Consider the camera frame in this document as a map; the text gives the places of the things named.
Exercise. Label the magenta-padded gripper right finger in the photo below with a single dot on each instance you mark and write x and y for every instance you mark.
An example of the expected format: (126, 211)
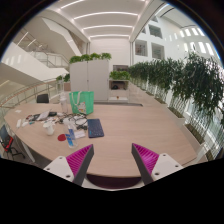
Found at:
(148, 160)

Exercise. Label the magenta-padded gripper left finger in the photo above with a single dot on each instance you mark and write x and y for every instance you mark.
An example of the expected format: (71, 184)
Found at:
(78, 160)

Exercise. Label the clear water bottle blue label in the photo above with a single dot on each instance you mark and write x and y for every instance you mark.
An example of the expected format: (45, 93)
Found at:
(70, 138)

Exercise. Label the flat round red coaster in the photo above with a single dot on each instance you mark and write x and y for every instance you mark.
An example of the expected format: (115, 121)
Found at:
(61, 137)

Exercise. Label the blue compact keyboard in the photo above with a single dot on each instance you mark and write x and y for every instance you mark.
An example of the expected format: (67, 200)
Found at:
(95, 128)

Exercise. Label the dark purple chair seat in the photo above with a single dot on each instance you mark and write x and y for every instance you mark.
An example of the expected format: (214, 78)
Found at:
(113, 181)

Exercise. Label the white ceramic mug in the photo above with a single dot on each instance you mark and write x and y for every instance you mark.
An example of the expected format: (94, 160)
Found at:
(50, 128)

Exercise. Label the black box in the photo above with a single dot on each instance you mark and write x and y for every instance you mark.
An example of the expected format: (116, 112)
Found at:
(52, 114)

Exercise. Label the grey notebook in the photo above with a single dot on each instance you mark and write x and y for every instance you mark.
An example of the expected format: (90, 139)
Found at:
(43, 115)

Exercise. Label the clear tumbler with straw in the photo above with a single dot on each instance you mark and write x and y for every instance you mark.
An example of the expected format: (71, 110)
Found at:
(64, 104)

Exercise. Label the green tote bag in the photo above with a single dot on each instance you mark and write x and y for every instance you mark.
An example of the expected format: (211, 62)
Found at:
(83, 101)

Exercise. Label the red and black chair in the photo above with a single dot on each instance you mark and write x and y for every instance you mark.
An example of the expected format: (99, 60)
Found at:
(6, 140)

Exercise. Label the small planter with plants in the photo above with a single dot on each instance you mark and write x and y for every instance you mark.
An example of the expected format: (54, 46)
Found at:
(62, 83)

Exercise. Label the white cabinet with plants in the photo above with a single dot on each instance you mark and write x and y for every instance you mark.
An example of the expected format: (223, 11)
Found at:
(88, 78)

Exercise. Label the glass railing with wooden handrail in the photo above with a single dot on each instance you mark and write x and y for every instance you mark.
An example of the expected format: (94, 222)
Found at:
(26, 95)

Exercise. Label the row of potted trees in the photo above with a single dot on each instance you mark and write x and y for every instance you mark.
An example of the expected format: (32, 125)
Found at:
(186, 83)

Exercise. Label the ceiling light strips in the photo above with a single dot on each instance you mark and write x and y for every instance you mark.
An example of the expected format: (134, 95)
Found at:
(106, 26)

